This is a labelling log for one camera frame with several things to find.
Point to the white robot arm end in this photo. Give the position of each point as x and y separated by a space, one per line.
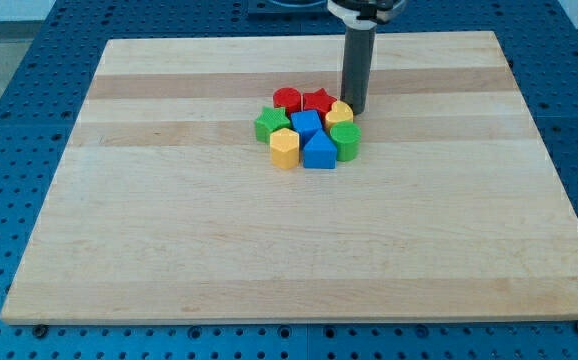
366 14

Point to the yellow heart block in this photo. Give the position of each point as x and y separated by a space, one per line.
339 112

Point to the yellow hexagon block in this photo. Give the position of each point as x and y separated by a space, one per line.
284 148

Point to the blue triangle block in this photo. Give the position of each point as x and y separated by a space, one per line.
320 152

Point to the blue cube block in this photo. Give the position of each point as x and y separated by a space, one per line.
306 124

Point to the green star block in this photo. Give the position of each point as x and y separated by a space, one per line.
270 120

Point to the green cylinder block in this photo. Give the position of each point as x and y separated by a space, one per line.
346 137

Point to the red cylinder block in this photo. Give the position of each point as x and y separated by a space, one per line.
288 98

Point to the red star block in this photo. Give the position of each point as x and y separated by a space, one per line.
319 100

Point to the wooden board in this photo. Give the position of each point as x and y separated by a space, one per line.
164 208

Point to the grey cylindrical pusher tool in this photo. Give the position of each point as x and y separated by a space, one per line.
355 75

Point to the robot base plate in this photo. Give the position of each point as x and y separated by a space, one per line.
285 8

